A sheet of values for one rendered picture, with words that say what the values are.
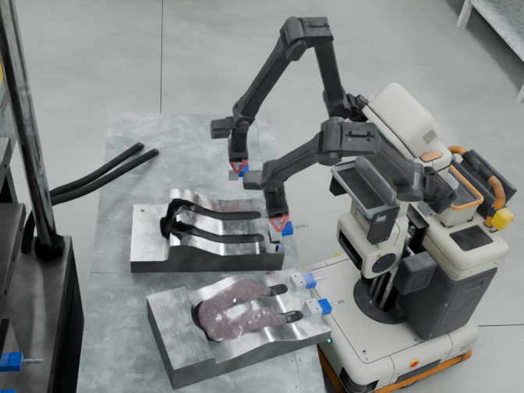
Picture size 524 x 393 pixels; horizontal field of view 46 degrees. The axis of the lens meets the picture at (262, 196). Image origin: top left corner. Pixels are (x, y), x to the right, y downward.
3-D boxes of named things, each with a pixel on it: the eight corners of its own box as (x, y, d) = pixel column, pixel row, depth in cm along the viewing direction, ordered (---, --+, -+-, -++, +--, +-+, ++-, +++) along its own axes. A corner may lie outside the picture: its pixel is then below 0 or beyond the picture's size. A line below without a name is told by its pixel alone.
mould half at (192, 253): (272, 215, 226) (276, 189, 217) (281, 270, 208) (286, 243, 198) (134, 216, 219) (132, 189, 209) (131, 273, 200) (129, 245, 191)
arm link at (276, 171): (348, 161, 151) (350, 120, 153) (327, 156, 149) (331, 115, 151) (274, 195, 189) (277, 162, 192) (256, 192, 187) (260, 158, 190)
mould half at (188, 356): (292, 277, 206) (297, 256, 199) (328, 339, 189) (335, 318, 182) (147, 317, 188) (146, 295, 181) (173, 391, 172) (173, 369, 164)
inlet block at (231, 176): (263, 171, 227) (263, 160, 224) (263, 180, 224) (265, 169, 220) (227, 171, 226) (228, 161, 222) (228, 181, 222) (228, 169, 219)
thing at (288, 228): (307, 227, 209) (306, 214, 206) (310, 235, 204) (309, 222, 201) (269, 232, 208) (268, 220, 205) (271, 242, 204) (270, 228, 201)
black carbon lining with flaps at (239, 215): (259, 214, 216) (262, 194, 210) (264, 248, 205) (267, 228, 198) (160, 214, 211) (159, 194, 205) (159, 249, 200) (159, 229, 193)
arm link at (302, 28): (335, 30, 168) (327, 4, 173) (288, 44, 170) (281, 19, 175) (352, 118, 207) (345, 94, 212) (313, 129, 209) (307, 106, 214)
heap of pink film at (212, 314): (267, 282, 196) (270, 267, 190) (291, 327, 184) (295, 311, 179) (189, 304, 186) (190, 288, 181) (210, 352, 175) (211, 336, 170)
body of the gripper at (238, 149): (229, 161, 212) (230, 144, 207) (227, 142, 219) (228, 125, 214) (248, 161, 213) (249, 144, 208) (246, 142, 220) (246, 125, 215)
